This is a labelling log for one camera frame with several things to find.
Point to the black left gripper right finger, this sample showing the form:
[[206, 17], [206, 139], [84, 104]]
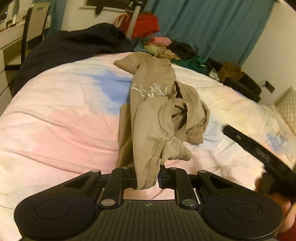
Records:
[[178, 180]]

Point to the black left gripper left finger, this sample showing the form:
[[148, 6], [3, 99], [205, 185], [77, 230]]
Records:
[[119, 180]]

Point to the tan khaki t-shirt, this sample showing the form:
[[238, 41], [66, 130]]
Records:
[[162, 114]]

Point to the black clothes pile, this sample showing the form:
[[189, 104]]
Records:
[[183, 51]]

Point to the person's right hand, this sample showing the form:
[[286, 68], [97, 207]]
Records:
[[287, 229]]

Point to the beige quilted headboard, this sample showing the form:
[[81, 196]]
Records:
[[286, 107]]

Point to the pastel tie-dye bed sheet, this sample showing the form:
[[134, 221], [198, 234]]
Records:
[[64, 123]]

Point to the black armchair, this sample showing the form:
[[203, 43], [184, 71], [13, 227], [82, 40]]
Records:
[[245, 86]]

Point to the green garment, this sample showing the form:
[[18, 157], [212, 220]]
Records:
[[196, 64]]

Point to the beige patterned garment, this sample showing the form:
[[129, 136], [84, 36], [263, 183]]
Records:
[[160, 52]]

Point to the pink folded garment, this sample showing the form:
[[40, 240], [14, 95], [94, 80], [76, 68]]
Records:
[[159, 41]]

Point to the black garment on bed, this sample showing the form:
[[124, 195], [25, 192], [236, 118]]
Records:
[[64, 47]]

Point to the blue right curtain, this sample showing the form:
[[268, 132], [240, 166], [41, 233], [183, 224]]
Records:
[[225, 31]]

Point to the red garment on stand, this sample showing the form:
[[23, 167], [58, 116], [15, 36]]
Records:
[[145, 25]]

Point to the silver tripod stand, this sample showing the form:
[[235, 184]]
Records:
[[134, 7]]

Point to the beige chair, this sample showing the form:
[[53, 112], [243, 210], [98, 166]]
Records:
[[34, 24]]

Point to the black wall socket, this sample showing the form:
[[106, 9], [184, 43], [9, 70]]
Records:
[[269, 87]]

